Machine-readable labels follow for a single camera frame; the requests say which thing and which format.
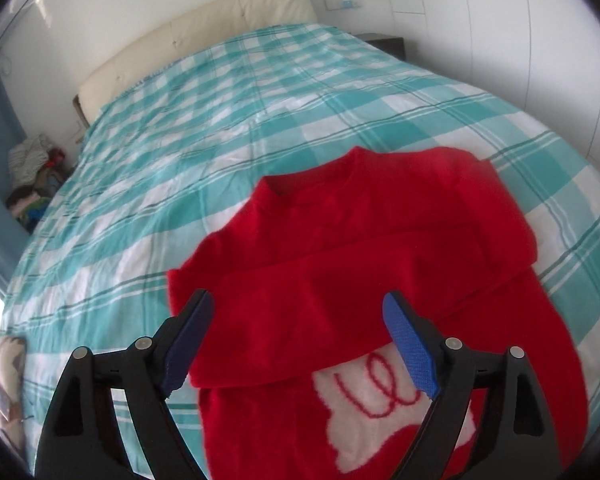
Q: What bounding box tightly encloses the cream padded headboard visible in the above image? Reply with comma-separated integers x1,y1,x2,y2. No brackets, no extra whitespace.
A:
72,0,316,126

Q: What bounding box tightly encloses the pile of mixed clothes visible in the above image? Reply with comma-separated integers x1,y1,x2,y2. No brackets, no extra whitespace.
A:
6,132,73,231

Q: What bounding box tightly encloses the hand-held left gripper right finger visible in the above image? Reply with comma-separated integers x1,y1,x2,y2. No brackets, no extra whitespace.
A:
382,291,563,480

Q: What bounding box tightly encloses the white wardrobe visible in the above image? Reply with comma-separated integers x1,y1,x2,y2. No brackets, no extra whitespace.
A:
390,0,600,161

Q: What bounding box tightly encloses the cream printed cushion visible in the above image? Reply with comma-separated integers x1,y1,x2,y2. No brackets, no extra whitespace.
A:
0,337,28,453

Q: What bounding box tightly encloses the teal and white checked bedsheet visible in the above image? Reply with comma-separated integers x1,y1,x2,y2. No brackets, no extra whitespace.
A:
0,22,600,480

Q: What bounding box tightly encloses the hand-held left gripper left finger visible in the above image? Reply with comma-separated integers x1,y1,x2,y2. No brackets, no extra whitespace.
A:
34,288,216,480

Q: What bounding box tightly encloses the red sweater with white animal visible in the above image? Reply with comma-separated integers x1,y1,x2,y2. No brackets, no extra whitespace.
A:
166,146,590,480

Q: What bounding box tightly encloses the dark wooden nightstand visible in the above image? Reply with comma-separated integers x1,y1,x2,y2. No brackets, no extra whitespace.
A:
355,32,406,61

